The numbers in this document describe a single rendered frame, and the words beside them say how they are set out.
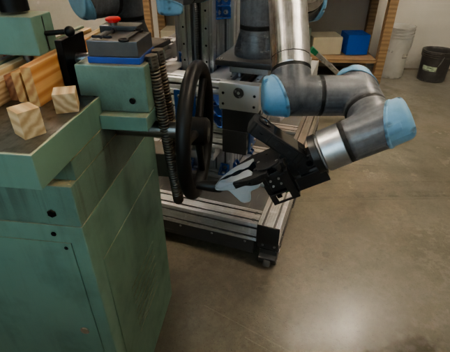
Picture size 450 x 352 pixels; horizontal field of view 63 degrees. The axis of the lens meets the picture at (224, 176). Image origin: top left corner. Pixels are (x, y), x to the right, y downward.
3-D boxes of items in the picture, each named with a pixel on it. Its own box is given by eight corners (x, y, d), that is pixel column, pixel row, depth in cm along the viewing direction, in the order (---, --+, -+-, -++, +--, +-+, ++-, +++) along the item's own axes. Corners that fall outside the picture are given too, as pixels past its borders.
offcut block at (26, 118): (47, 133, 57) (39, 107, 54) (25, 140, 55) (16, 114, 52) (35, 126, 59) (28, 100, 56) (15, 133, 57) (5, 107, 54)
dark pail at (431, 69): (451, 84, 346) (462, 54, 331) (421, 83, 348) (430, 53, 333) (439, 75, 371) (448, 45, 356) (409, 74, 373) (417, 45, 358)
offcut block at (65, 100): (57, 105, 66) (53, 86, 64) (79, 103, 67) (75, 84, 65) (56, 114, 63) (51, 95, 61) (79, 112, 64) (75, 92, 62)
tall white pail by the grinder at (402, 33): (408, 79, 358) (423, 28, 332) (376, 79, 360) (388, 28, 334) (398, 70, 383) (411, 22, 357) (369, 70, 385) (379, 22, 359)
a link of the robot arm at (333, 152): (339, 135, 59) (333, 114, 66) (312, 146, 61) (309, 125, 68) (355, 170, 62) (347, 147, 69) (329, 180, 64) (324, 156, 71)
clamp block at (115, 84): (148, 114, 70) (143, 67, 65) (81, 110, 72) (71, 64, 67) (168, 88, 83) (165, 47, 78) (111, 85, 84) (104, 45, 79)
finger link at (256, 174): (235, 193, 67) (278, 176, 64) (231, 187, 67) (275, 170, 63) (237, 179, 71) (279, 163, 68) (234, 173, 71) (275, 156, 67)
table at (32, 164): (103, 197, 53) (95, 160, 49) (-87, 181, 56) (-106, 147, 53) (190, 70, 103) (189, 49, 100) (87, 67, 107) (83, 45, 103)
